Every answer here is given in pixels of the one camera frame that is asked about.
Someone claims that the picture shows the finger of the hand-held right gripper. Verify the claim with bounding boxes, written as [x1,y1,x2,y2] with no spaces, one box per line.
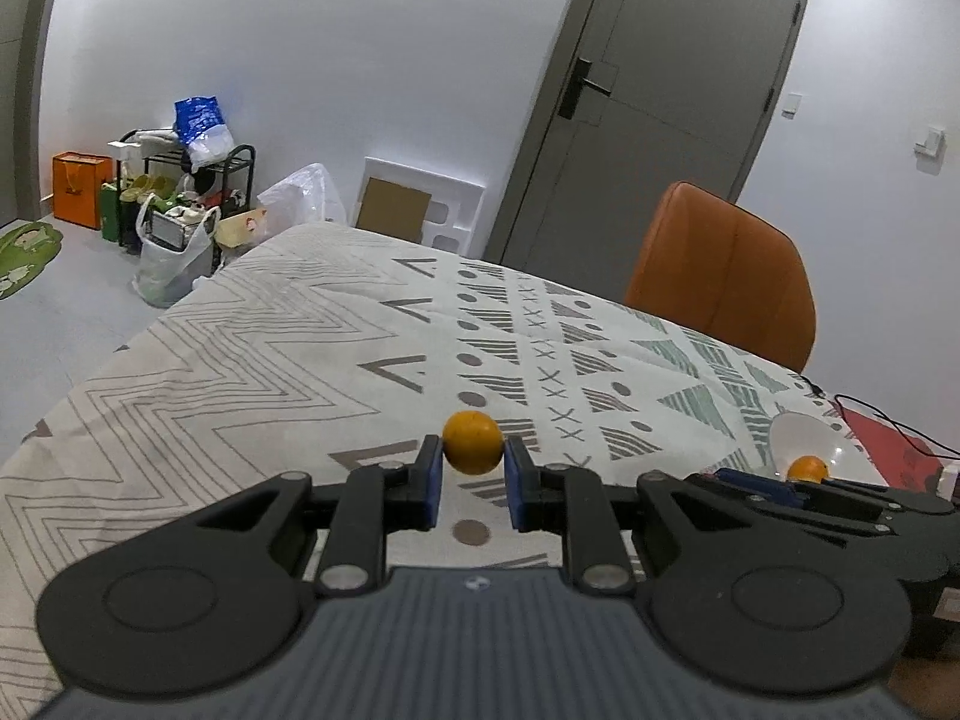
[791,476,952,517]
[686,467,893,535]

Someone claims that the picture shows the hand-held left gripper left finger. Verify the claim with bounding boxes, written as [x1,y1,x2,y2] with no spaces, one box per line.
[193,433,445,592]

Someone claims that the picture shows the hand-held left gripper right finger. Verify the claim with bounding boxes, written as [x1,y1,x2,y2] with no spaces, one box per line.
[504,439,758,592]

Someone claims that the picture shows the small orange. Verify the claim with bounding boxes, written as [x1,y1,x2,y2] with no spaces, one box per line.
[442,411,502,476]

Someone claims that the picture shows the white plate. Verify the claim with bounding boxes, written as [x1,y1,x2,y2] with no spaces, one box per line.
[769,411,871,482]

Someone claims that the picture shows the red mat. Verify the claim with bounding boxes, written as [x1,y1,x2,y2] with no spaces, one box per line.
[836,401,946,496]

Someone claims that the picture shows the patterned tablecloth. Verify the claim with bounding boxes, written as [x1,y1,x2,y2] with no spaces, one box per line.
[0,221,946,720]

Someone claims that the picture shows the orange chair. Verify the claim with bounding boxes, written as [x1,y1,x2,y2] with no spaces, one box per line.
[625,181,817,374]

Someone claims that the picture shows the brown cardboard sheet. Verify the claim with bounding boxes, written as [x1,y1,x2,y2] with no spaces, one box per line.
[355,176,432,243]

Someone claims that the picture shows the white foam packaging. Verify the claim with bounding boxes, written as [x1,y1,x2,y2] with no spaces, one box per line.
[352,157,485,254]

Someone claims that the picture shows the clear plastic bag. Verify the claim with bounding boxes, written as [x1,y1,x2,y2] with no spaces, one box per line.
[257,163,347,235]

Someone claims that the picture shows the tan cardboard box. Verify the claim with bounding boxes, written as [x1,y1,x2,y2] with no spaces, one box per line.
[214,208,269,248]

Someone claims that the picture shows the white plastic bag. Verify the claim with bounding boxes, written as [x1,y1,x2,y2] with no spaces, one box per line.
[133,195,220,308]

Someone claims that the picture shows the black shoe rack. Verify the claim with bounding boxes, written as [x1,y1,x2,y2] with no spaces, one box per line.
[120,129,256,241]

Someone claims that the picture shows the yellowish slippers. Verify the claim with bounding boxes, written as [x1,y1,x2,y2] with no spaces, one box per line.
[120,174,177,203]

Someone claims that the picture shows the green paper bag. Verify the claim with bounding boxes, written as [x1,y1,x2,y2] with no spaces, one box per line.
[100,181,125,242]

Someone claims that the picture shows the blue plastic bag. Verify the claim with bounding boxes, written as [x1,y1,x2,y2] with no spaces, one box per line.
[174,96,235,172]

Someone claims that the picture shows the grey door with black lock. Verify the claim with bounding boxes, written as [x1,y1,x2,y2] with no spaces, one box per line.
[484,0,815,267]

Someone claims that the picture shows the orange paper shopping bag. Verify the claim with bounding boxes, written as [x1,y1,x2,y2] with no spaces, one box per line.
[51,152,113,230]

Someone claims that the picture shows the green floor mat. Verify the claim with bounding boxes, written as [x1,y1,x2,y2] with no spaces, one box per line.
[0,220,65,301]

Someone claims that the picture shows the black cable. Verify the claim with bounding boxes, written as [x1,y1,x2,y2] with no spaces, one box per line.
[806,375,960,462]

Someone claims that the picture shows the black door handle lock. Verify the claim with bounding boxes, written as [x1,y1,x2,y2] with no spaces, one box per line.
[559,58,620,119]

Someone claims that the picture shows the grey door with slim handle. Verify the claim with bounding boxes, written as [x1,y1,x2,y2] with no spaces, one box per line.
[0,0,72,230]

